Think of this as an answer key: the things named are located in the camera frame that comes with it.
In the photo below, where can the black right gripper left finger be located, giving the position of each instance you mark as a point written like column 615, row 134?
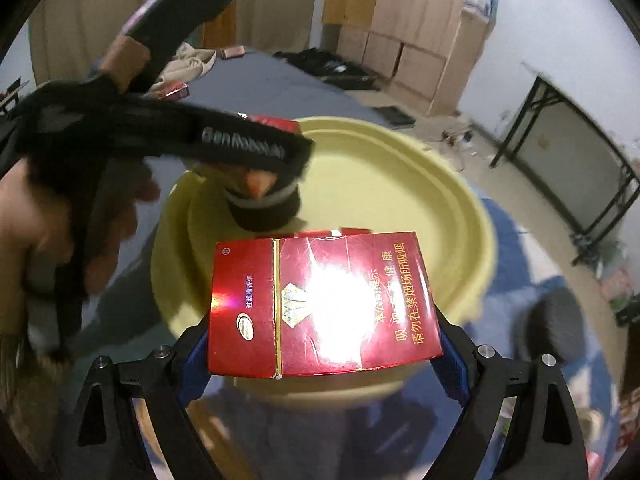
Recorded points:
column 103, row 439

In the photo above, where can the black foam cylinder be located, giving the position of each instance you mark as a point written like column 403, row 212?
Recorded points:
column 554, row 325

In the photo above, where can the red cigarette pack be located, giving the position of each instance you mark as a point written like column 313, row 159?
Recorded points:
column 307, row 306

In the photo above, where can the person's left hand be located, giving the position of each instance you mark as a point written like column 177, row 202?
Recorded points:
column 34, row 219

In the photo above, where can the blue white checkered rug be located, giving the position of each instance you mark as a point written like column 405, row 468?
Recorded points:
column 400, row 436

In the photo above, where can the black open suitcase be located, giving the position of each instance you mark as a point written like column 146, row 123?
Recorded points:
column 330, row 68

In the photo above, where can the black folding table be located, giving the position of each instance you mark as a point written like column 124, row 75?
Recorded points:
column 585, row 176

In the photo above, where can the yellow plastic basin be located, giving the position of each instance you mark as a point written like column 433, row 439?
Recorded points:
column 361, row 177

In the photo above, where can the black foam tray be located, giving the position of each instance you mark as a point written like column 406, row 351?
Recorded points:
column 396, row 117

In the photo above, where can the wooden wardrobe cabinet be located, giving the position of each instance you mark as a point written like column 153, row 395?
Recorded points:
column 423, row 50

